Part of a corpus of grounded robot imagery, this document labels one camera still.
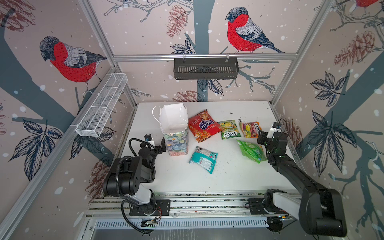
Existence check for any red cookie snack packet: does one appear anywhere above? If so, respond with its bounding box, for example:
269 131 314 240
189 110 221 143

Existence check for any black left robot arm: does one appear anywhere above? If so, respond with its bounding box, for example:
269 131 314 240
103 134 170 217

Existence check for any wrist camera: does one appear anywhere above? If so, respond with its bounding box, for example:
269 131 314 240
267 122 281 138
148 137 155 146

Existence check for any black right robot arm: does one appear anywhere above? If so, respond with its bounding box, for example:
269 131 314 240
257 131 347 238

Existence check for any black perforated wall basket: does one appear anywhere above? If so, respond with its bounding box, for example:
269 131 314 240
174 58 239 80

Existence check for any yellow green candy bag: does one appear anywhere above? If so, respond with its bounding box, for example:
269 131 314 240
218 120 241 140

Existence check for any black corrugated cable conduit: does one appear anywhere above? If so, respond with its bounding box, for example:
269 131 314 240
115 137 163 235

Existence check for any aluminium mounting rail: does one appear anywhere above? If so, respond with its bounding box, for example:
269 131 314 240
86 191 335 218

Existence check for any orange snack packet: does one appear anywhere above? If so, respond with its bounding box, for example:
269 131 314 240
239 120 262 138

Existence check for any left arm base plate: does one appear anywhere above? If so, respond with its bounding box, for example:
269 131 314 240
129 200 171 217

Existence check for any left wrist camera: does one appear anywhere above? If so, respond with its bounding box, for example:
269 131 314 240
148 137 155 146

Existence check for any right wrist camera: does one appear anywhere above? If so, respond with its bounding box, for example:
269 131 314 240
267 122 281 138

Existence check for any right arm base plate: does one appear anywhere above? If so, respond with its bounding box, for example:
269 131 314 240
248 198 288 216

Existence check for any white wire mesh shelf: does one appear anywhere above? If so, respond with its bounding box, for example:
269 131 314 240
76 73 128 138

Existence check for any horizontal aluminium frame bar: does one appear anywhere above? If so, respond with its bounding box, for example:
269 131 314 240
113 53 299 63

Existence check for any colourful paper gift bag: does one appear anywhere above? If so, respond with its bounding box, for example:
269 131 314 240
152 103 189 157

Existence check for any teal white snack packet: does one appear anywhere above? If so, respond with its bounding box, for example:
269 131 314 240
189 146 219 174

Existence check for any bright green snack bag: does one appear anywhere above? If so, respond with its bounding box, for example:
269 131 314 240
237 140 267 163

